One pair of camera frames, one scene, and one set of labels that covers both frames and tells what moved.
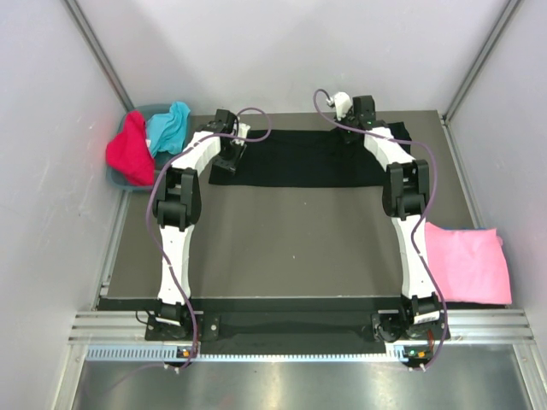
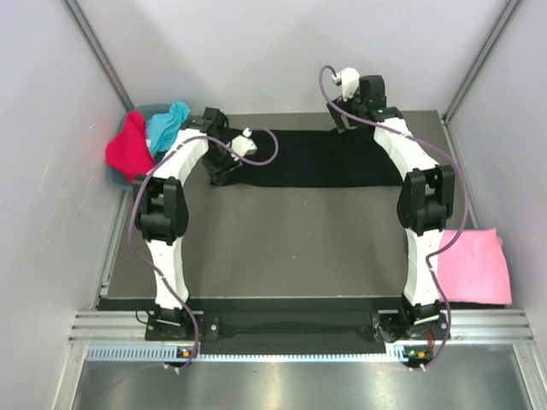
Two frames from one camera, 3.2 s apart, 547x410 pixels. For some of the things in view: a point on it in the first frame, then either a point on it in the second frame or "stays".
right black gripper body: x=349 y=120 → x=353 y=105
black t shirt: x=308 y=158 stays
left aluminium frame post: x=100 y=53 stays
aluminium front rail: x=466 y=327 stays
